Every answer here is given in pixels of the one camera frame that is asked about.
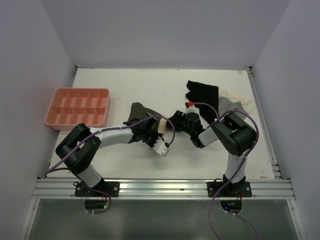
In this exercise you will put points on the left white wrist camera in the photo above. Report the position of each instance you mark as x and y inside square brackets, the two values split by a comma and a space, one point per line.
[161, 148]

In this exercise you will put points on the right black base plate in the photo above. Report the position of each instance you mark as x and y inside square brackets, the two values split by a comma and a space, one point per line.
[232, 190]

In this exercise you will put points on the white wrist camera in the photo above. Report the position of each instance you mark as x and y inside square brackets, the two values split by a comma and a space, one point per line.
[161, 148]
[190, 108]

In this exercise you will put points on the aluminium mounting rail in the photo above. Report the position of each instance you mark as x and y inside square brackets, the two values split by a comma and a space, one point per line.
[169, 189]

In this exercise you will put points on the black underwear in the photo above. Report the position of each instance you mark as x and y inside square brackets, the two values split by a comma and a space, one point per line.
[204, 93]

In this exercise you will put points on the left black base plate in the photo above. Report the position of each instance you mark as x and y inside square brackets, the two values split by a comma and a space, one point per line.
[103, 188]

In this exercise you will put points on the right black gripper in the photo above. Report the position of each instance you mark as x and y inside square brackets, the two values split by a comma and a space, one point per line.
[176, 118]

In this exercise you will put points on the pink compartment tray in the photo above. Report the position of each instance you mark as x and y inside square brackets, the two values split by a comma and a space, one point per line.
[72, 106]

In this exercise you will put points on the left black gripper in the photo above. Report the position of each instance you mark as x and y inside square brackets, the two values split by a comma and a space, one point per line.
[157, 135]

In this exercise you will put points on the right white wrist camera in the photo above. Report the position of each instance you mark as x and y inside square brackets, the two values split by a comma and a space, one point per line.
[190, 108]

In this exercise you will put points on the grey underwear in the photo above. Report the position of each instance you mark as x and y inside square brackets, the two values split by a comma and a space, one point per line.
[224, 105]

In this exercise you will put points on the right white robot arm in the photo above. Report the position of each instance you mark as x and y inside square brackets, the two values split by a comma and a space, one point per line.
[237, 137]

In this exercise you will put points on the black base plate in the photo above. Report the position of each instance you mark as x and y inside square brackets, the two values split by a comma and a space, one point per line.
[232, 190]
[103, 188]

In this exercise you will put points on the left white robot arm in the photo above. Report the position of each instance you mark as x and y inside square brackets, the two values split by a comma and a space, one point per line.
[79, 147]

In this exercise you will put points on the cream underwear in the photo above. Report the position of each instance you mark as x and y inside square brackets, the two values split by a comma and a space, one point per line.
[234, 97]

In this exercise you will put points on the olive underwear beige waistband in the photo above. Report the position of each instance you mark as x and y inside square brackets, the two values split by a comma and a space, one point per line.
[139, 112]

